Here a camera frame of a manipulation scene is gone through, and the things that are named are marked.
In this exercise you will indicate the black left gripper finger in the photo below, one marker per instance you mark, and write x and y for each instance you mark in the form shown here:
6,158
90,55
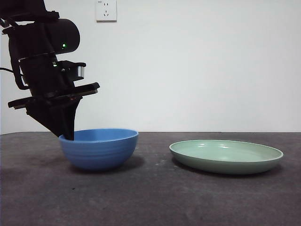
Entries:
69,117
47,117

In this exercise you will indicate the blue bowl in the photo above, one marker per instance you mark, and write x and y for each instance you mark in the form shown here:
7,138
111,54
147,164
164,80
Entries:
101,155

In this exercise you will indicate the green plate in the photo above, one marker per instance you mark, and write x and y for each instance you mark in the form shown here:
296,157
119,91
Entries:
225,164

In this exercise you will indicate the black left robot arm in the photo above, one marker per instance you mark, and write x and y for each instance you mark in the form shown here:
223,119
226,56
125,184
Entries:
63,30

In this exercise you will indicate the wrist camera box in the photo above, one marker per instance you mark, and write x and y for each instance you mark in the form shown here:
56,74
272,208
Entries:
70,70

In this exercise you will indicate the white wall socket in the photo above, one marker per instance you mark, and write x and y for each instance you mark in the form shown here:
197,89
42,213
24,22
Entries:
106,11

